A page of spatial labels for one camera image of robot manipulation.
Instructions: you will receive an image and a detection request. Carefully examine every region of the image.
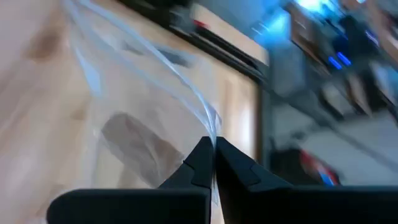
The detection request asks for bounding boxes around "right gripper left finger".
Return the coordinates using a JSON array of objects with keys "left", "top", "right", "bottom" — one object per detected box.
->
[{"left": 46, "top": 136, "right": 216, "bottom": 224}]

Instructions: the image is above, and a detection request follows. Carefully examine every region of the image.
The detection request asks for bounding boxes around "red and black power station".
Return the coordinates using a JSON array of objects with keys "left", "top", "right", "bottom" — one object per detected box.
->
[{"left": 269, "top": 147, "right": 342, "bottom": 187}]

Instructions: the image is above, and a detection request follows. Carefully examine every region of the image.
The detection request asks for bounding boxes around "clear plastic zip bag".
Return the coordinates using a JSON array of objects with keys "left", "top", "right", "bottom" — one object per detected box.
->
[{"left": 60, "top": 0, "right": 224, "bottom": 206}]

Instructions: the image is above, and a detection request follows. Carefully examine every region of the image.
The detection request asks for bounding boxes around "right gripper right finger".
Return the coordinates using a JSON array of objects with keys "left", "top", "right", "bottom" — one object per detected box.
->
[{"left": 215, "top": 136, "right": 398, "bottom": 224}]

